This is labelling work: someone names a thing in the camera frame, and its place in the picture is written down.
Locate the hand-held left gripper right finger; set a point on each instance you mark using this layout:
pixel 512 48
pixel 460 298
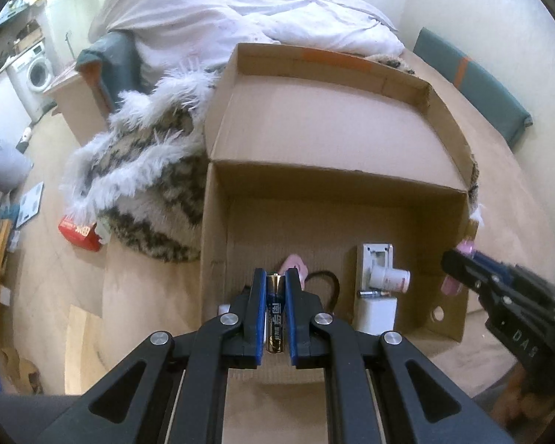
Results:
pixel 292 314

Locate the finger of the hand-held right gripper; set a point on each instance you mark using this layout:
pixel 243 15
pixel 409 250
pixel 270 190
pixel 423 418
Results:
pixel 492 263
pixel 465 270

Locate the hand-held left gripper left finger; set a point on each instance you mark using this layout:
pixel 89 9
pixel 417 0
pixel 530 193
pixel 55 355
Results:
pixel 258 314

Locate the pink tube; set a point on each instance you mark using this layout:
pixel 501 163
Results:
pixel 452 285

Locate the pink ear model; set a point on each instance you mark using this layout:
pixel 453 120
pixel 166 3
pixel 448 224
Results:
pixel 292 261

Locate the white pill bottle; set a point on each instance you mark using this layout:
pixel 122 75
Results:
pixel 393 280

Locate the white charger plug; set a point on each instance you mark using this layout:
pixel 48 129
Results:
pixel 374 314

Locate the white remote control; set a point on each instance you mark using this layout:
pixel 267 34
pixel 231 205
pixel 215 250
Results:
pixel 374 253

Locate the cardboard box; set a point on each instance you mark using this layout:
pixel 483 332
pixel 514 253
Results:
pixel 328 115

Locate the person's right hand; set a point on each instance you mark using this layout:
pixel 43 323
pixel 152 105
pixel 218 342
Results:
pixel 513 402

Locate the white capsule case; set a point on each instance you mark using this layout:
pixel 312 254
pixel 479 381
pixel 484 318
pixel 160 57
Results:
pixel 224 310

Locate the fluffy patterned blanket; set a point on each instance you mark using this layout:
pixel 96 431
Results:
pixel 157 203

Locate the teal cushion with orange stripe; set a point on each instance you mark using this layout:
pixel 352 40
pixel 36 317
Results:
pixel 471 83

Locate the red packet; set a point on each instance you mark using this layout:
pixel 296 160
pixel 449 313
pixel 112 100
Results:
pixel 76 231

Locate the bathroom scale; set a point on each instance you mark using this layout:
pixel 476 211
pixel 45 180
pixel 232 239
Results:
pixel 30 203

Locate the wooden bedside table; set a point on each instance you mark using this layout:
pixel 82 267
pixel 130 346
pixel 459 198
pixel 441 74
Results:
pixel 78 101

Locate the grey stuffed bag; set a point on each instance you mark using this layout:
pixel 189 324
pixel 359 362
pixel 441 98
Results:
pixel 4 166

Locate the teal pillow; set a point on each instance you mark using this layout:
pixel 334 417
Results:
pixel 111 55

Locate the white duvet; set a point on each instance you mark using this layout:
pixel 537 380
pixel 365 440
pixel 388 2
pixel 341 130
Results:
pixel 212 14

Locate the white washing machine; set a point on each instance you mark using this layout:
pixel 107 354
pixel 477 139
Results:
pixel 34 74

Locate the white floor cabinet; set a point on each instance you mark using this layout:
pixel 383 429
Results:
pixel 0 101

